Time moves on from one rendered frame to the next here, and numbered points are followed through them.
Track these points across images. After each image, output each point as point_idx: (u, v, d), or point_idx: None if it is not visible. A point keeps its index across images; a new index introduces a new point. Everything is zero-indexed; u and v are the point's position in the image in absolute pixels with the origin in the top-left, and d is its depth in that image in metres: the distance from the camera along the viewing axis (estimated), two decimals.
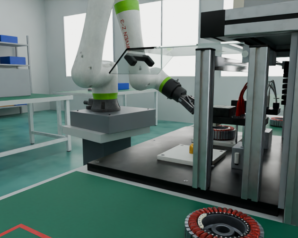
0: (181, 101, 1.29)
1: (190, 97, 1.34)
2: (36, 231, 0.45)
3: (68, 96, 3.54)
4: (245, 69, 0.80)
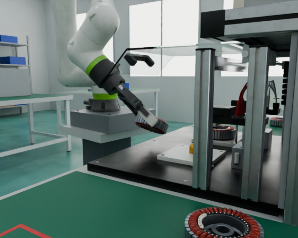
0: (123, 89, 0.87)
1: None
2: (36, 231, 0.45)
3: (68, 96, 3.54)
4: (245, 69, 0.80)
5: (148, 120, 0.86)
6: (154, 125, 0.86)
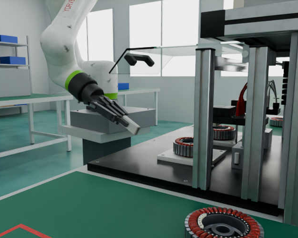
0: (115, 104, 0.98)
1: None
2: (36, 231, 0.45)
3: (68, 96, 3.54)
4: (245, 69, 0.80)
5: (134, 124, 0.89)
6: (189, 155, 0.74)
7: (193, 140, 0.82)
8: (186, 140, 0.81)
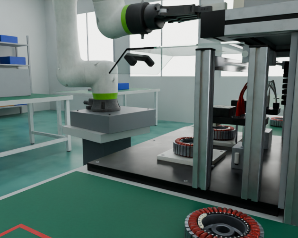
0: None
1: (169, 20, 0.81)
2: (36, 231, 0.45)
3: (68, 96, 3.54)
4: (245, 69, 0.80)
5: (218, 7, 0.74)
6: (189, 155, 0.74)
7: (193, 140, 0.82)
8: (186, 140, 0.81)
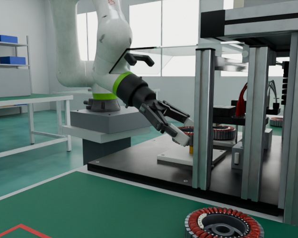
0: None
1: None
2: (36, 231, 0.45)
3: (68, 96, 3.54)
4: (245, 69, 0.80)
5: None
6: (188, 143, 0.73)
7: (192, 130, 0.81)
8: (185, 129, 0.81)
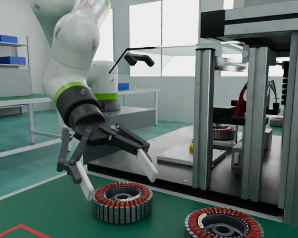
0: (122, 130, 0.63)
1: None
2: (36, 231, 0.45)
3: None
4: (245, 69, 0.80)
5: (151, 166, 0.56)
6: (99, 217, 0.48)
7: (132, 191, 0.54)
8: (122, 188, 0.54)
